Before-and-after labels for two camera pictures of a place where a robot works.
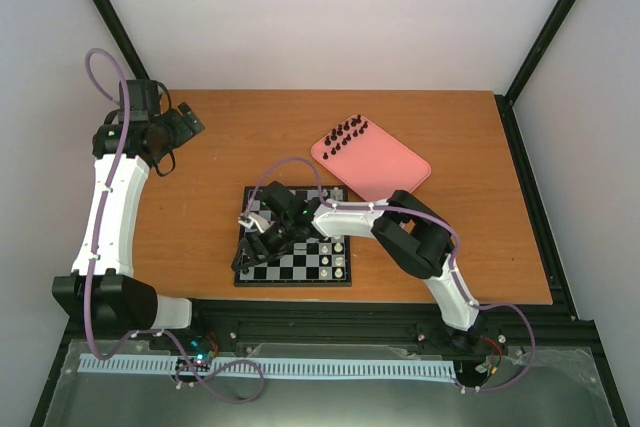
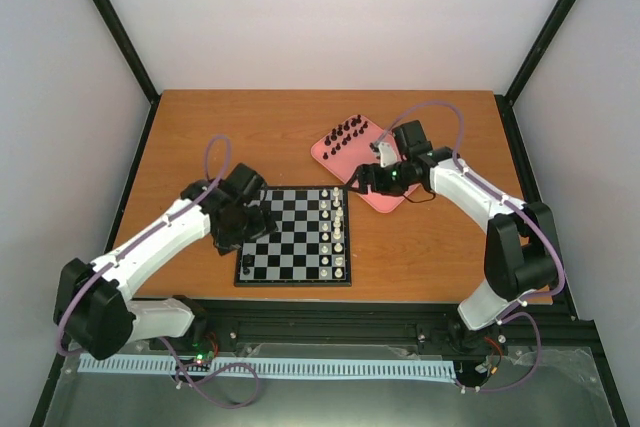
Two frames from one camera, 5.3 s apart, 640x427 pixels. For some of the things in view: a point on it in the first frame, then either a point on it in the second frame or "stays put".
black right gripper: (246, 247) → (377, 186)
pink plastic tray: (369, 161) stays put
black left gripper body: (174, 137) → (245, 228)
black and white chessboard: (314, 261) stays put
